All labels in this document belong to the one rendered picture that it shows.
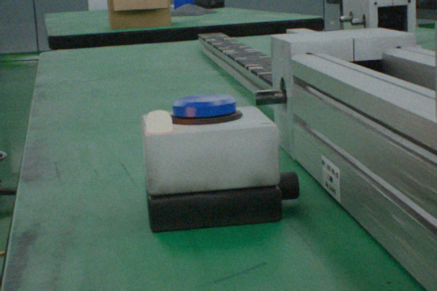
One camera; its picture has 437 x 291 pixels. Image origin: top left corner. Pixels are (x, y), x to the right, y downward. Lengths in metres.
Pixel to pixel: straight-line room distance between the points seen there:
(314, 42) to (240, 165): 0.19
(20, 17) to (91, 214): 11.12
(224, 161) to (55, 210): 0.14
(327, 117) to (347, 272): 0.15
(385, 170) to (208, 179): 0.11
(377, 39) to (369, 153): 0.22
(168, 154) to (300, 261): 0.11
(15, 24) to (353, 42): 11.05
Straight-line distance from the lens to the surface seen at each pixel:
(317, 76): 0.58
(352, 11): 1.80
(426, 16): 4.23
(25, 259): 0.48
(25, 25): 11.66
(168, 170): 0.50
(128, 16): 2.86
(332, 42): 0.67
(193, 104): 0.52
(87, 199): 0.60
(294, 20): 2.84
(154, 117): 0.50
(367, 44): 0.67
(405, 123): 0.40
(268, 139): 0.50
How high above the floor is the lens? 0.93
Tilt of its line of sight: 11 degrees down
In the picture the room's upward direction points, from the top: 3 degrees counter-clockwise
